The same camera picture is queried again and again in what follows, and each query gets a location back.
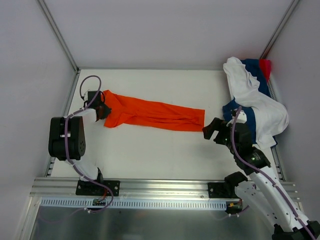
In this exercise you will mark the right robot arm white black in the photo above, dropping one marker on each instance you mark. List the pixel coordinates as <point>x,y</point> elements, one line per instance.
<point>257,185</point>

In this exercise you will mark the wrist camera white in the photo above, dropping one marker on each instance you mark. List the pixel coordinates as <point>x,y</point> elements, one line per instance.
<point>242,118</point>
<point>85,95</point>

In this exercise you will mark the white slotted cable duct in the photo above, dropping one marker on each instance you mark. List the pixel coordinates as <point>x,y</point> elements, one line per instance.
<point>135,204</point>

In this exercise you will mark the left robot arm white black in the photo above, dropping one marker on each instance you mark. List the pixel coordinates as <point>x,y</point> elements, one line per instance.
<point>67,139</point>

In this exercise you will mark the corner aluminium post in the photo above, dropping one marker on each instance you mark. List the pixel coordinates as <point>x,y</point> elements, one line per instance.
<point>280,27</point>
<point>57,33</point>

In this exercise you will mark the left corner aluminium post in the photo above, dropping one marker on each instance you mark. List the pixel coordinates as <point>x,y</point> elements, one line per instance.
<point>57,33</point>

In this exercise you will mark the right corner aluminium post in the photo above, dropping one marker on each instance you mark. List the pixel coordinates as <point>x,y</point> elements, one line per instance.
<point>280,27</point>

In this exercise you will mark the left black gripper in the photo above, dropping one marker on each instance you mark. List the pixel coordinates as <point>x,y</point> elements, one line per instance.
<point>101,110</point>

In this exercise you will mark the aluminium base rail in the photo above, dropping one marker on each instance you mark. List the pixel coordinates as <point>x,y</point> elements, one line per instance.
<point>144,189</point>

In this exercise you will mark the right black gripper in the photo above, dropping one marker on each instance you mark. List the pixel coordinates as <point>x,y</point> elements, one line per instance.
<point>217,131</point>

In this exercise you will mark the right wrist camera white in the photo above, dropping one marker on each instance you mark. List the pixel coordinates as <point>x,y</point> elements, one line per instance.
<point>242,118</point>

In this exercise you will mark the white t shirt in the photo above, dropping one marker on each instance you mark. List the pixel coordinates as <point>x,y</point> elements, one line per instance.
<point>271,117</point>

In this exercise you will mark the red pink t shirt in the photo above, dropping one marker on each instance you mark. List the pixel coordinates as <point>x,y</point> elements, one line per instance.
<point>266,68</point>

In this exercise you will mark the orange t shirt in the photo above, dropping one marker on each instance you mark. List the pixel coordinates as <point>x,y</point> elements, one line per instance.
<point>134,111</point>

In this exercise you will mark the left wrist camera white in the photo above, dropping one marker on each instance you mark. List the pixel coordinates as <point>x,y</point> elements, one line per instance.
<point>85,95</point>

